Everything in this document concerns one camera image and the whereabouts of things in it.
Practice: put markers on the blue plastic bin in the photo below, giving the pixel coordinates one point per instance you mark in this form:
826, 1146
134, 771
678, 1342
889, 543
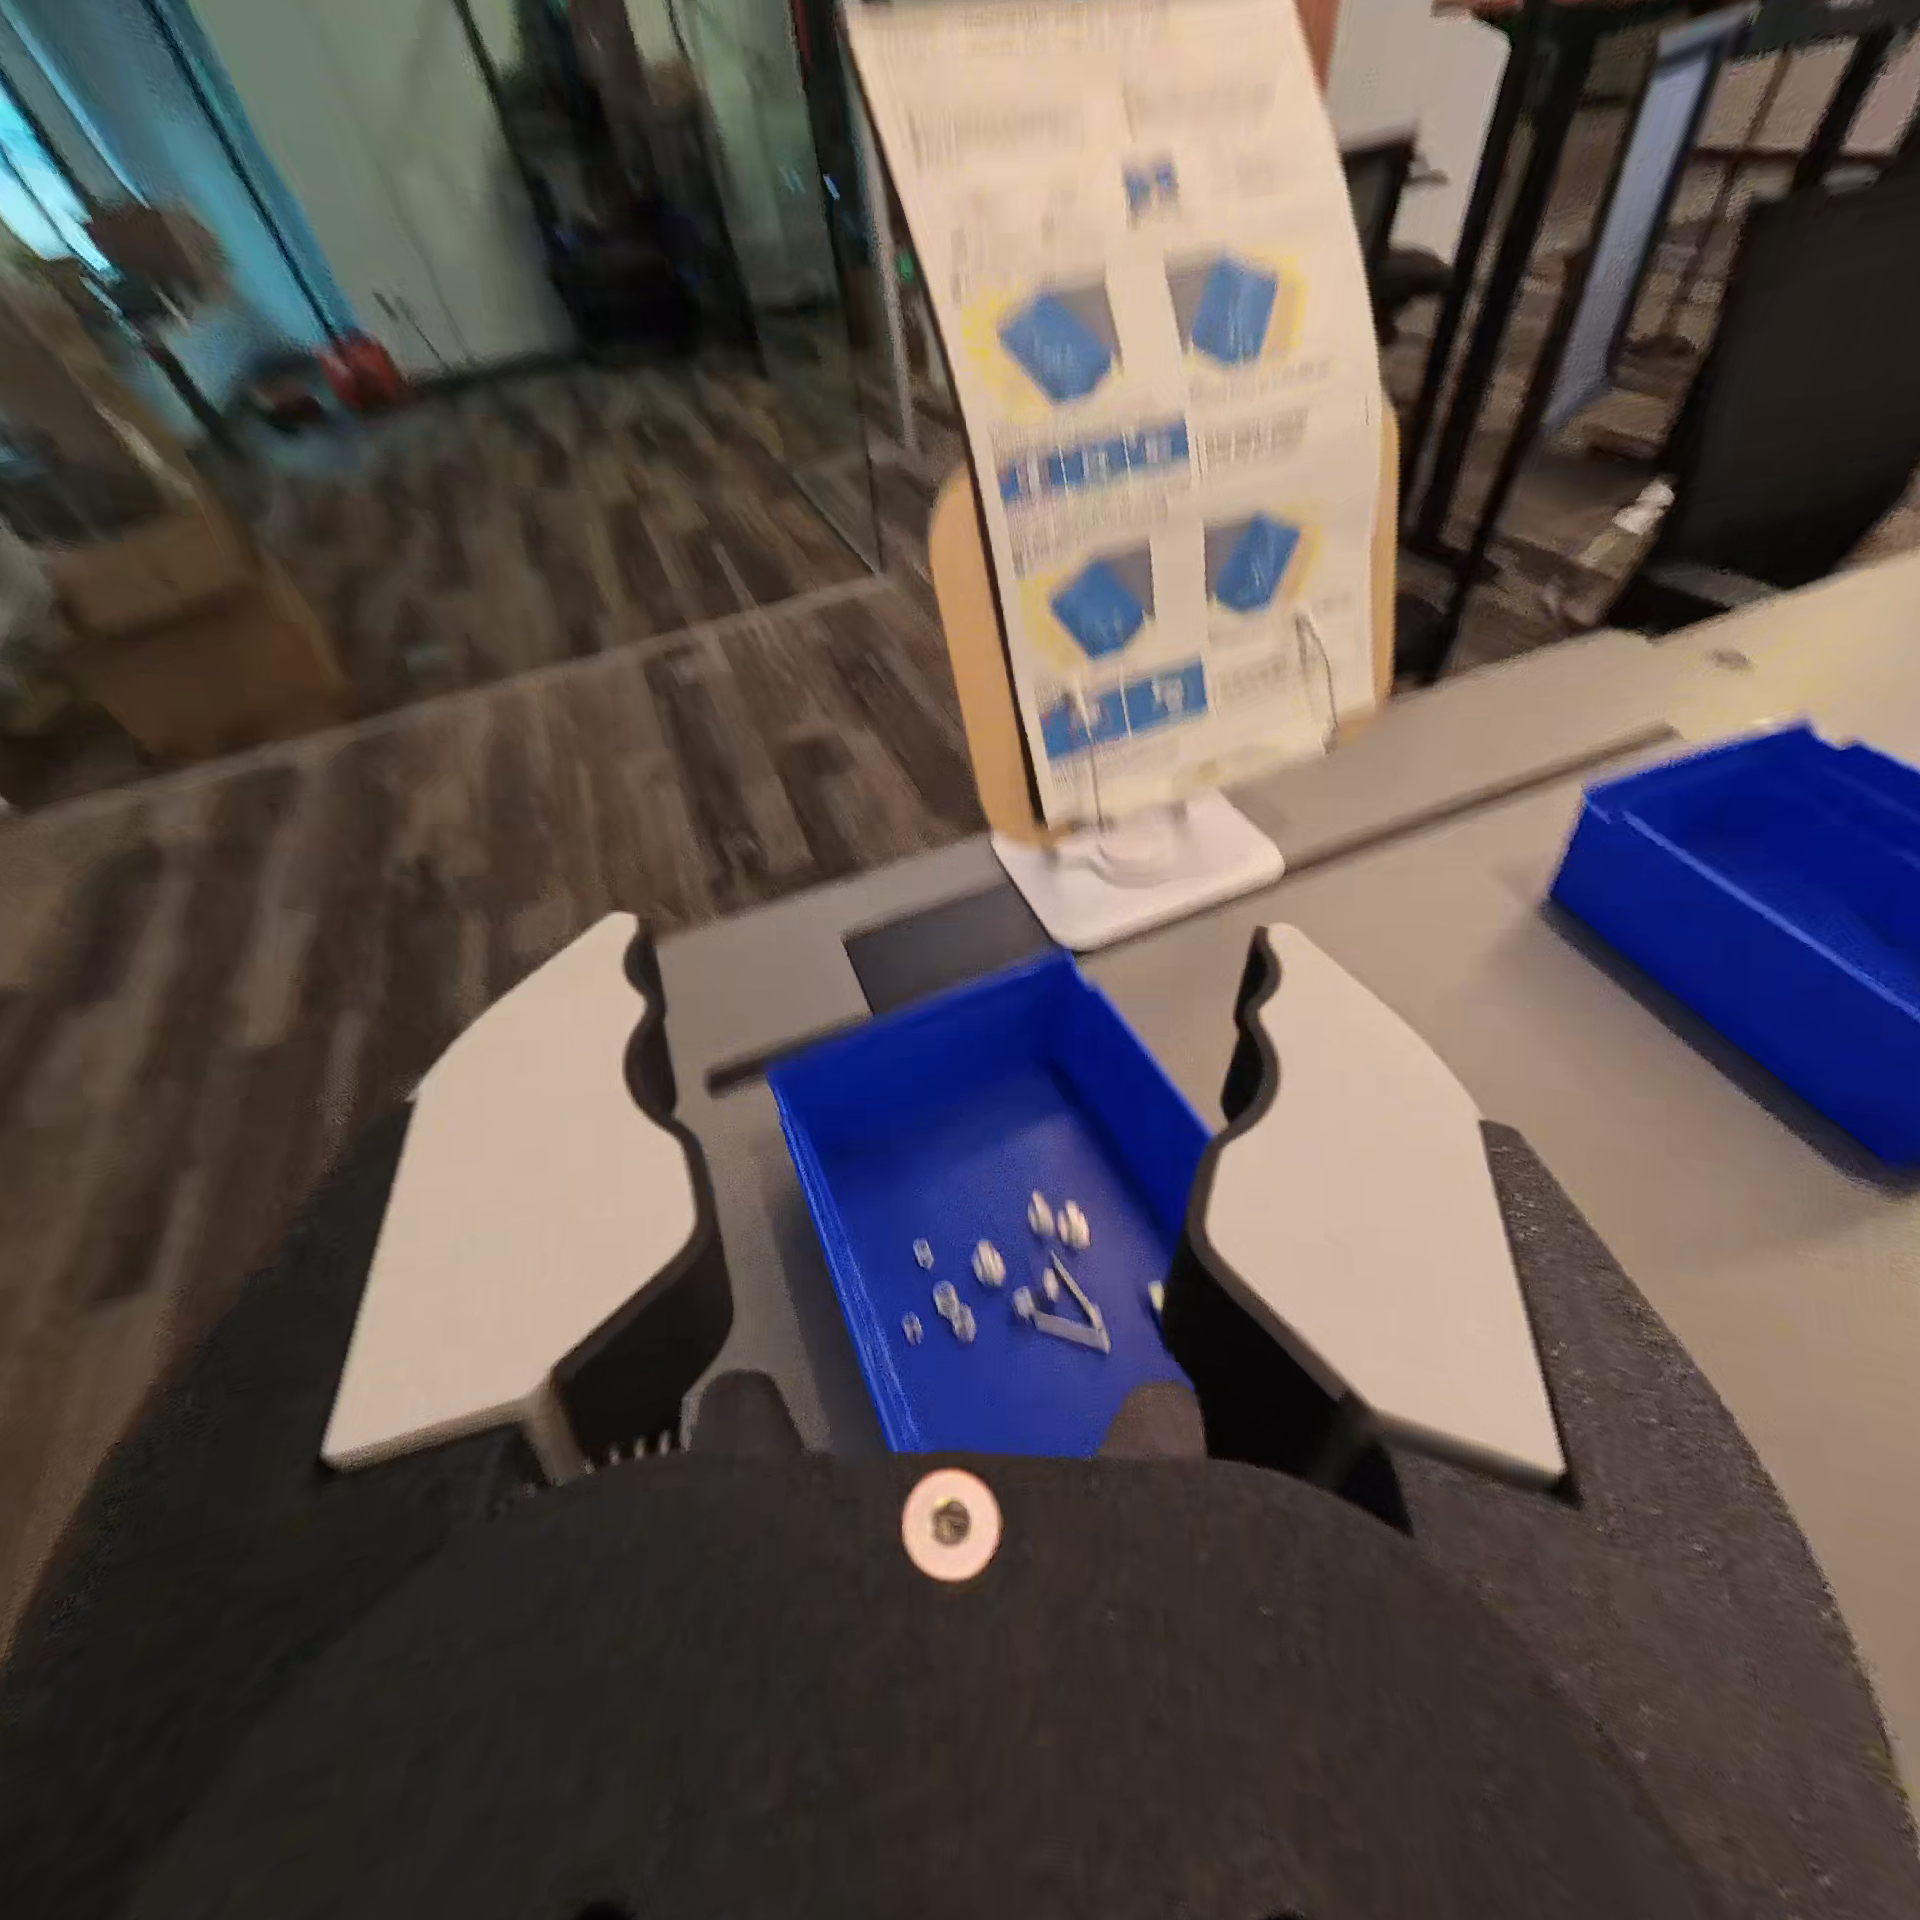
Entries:
960, 1141
1769, 901

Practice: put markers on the thin long steel bolt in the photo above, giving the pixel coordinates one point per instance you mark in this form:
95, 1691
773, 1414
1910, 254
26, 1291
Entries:
1079, 1302
1069, 1334

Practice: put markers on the black easel sign stand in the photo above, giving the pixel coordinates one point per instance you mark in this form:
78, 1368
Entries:
1651, 224

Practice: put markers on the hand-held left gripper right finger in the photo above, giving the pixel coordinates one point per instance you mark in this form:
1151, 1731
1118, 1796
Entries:
1365, 1202

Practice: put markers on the brown cardboard box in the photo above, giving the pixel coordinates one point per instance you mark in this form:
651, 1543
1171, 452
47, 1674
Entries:
195, 645

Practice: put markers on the printed instruction sheet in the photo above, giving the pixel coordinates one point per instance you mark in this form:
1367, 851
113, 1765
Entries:
1126, 494

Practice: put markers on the document stand with white base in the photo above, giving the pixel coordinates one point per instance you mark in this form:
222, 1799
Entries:
1154, 886

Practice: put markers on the black office chair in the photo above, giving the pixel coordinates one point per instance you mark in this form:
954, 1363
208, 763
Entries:
1799, 422

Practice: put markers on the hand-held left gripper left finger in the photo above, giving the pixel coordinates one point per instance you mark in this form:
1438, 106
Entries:
523, 1184

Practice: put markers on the red container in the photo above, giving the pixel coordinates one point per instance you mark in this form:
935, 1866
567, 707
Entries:
363, 374

